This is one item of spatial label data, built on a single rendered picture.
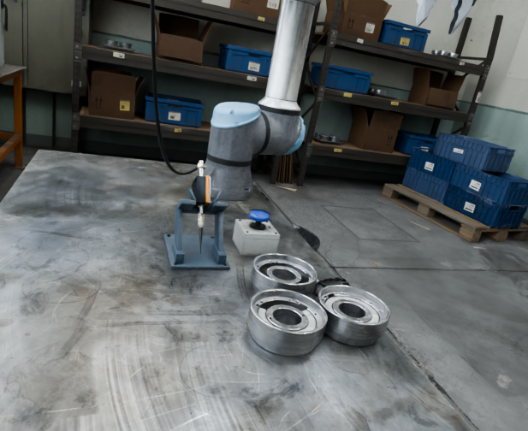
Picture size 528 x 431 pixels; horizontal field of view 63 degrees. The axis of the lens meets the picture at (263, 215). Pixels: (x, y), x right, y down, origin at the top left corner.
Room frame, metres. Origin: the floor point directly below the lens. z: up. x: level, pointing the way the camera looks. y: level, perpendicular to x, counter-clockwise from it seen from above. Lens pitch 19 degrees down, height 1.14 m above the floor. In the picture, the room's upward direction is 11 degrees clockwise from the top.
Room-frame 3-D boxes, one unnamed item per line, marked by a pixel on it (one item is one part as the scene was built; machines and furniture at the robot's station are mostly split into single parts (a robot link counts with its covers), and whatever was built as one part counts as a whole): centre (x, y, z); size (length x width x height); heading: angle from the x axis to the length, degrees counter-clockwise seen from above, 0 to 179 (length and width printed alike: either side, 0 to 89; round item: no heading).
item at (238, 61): (4.33, 0.41, 1.11); 0.52 x 0.38 x 0.22; 111
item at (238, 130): (1.11, 0.11, 0.97); 0.13 x 0.12 x 0.14; 131
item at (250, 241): (0.78, 0.01, 0.82); 0.08 x 0.07 x 0.05; 21
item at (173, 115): (4.10, 1.02, 0.56); 0.52 x 0.38 x 0.22; 108
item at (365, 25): (4.67, -0.50, 1.69); 0.59 x 0.41 x 0.38; 116
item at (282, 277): (0.63, -0.05, 0.82); 0.10 x 0.10 x 0.04
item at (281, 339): (0.50, -0.06, 0.82); 0.10 x 0.10 x 0.04
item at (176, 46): (4.08, 1.03, 1.19); 0.52 x 0.42 x 0.38; 111
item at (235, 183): (1.10, 0.12, 0.85); 0.15 x 0.15 x 0.10
